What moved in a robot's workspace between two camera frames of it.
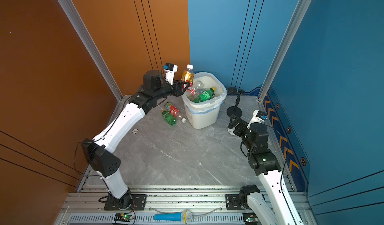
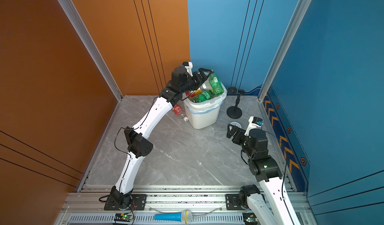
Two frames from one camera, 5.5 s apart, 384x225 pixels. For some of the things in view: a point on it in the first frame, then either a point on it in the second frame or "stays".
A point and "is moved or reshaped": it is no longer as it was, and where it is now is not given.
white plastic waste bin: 206,114 stays
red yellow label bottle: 188,75 is moved or reshaped
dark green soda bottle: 169,117 → 216,84
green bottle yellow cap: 205,95 stays
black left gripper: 179,91 → 197,80
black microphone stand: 235,111 stays
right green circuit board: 250,218 stays
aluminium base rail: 207,204 stays
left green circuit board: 123,217 stays
